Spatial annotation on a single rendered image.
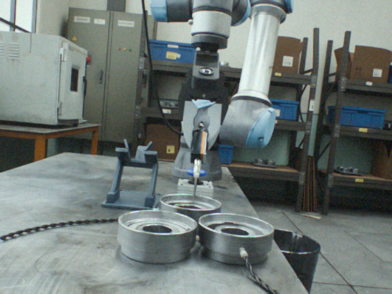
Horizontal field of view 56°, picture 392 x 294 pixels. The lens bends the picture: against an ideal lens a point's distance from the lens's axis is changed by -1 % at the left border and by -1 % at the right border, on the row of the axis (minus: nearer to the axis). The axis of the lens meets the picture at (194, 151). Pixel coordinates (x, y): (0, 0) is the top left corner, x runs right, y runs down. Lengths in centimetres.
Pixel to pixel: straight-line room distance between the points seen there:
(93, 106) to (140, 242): 402
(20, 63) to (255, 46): 205
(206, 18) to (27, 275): 51
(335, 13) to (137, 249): 470
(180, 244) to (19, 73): 250
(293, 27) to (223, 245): 444
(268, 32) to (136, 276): 84
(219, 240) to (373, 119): 411
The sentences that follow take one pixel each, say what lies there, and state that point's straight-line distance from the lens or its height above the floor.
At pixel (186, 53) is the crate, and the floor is 162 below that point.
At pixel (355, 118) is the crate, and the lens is 444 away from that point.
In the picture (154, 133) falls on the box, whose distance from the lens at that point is 403.
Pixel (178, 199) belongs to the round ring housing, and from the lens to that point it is 67.
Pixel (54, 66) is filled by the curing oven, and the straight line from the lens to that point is 278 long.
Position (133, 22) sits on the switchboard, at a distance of 447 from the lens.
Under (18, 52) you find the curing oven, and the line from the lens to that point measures 289.
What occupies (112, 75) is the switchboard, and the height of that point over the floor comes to 133.
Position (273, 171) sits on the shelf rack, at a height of 43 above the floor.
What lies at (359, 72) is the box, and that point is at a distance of 444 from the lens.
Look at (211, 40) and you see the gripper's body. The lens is 71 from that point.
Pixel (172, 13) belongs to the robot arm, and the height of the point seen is 120.
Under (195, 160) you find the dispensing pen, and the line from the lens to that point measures 69.
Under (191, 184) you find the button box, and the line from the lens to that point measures 74.
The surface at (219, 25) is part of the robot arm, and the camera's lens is 71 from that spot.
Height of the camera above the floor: 99
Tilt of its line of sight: 6 degrees down
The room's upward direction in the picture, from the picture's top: 5 degrees clockwise
